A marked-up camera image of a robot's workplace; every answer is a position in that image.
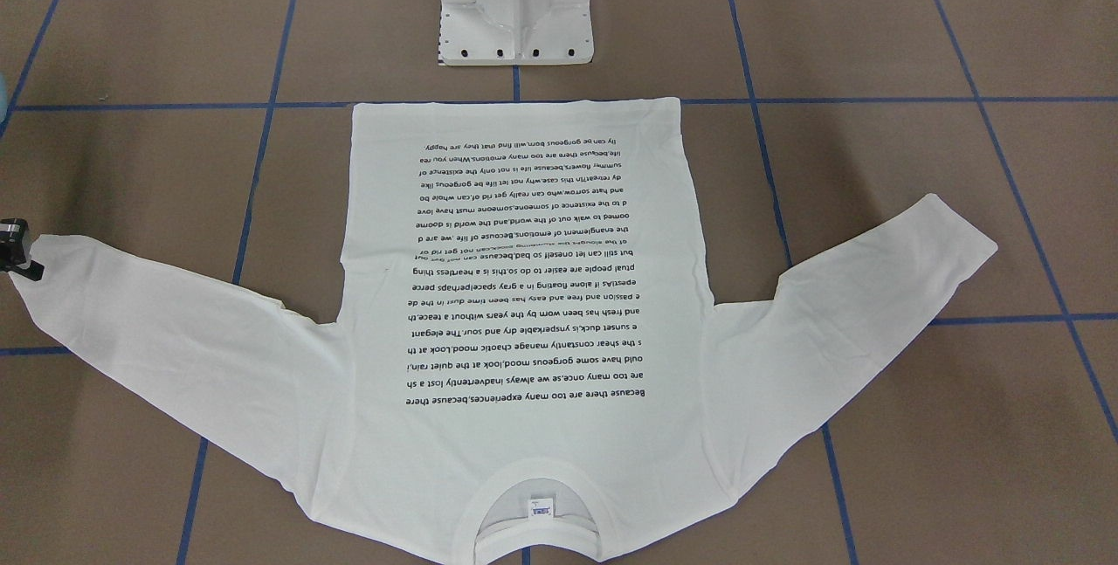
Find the white long-sleeve printed shirt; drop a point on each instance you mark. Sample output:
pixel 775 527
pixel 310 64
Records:
pixel 527 350

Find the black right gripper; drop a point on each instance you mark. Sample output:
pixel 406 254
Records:
pixel 19 265

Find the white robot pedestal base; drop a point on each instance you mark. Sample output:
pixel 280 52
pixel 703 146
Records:
pixel 515 32

